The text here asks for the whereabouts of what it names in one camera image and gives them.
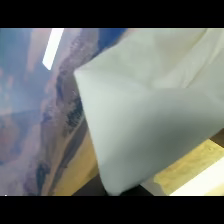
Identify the white garment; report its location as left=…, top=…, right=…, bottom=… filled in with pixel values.
left=72, top=28, right=224, bottom=197

